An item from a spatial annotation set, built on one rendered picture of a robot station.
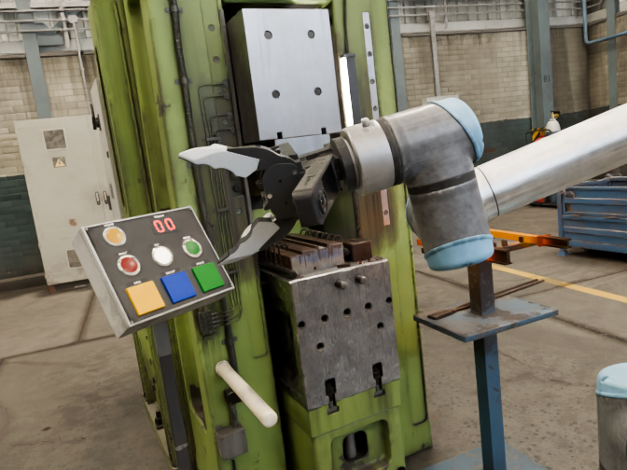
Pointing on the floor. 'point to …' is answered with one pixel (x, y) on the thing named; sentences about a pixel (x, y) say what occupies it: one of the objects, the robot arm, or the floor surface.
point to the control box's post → (171, 393)
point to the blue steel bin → (594, 214)
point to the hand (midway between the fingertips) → (197, 214)
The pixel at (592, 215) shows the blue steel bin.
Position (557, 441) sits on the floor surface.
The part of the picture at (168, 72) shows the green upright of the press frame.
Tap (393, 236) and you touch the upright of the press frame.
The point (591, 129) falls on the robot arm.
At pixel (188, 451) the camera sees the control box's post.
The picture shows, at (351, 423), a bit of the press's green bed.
